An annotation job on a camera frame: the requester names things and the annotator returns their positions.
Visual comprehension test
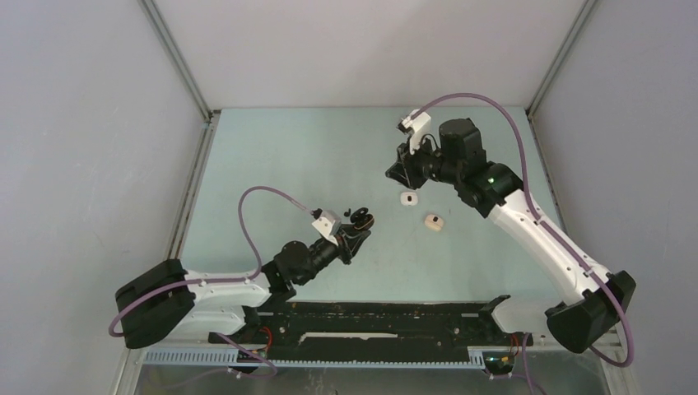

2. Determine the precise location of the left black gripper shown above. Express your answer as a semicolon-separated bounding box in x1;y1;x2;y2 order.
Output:
296;224;370;286

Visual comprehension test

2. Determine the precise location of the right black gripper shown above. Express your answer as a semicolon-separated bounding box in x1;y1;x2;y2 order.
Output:
387;133;462;190

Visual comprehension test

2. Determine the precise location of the black earbud charging case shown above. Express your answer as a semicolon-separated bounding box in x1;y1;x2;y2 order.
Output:
350;212;375;230

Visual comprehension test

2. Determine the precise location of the white earbud charging case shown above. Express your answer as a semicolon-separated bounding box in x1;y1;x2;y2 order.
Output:
400;191;419;207

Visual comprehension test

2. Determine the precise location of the beige earbud charging case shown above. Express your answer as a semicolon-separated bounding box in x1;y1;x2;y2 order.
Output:
424;214;444;232

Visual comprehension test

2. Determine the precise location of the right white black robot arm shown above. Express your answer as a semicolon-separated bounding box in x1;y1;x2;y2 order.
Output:
385;114;636;354

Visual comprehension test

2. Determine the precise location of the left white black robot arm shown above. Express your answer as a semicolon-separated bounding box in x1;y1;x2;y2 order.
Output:
109;219;374;349

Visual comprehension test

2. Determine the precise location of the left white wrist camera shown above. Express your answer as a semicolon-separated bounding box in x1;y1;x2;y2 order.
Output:
311;208;342;246

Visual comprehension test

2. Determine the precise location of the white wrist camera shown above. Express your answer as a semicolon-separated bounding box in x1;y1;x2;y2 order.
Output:
398;109;431;155
311;208;342;246

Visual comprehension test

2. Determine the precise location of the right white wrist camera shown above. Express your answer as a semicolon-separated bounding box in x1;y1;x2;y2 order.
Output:
398;109;431;155

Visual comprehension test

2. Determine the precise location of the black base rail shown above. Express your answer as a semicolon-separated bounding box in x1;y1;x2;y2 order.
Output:
229;301;533;361

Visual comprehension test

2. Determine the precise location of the grey cable duct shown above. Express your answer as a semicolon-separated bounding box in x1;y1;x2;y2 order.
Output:
142;347;510;369

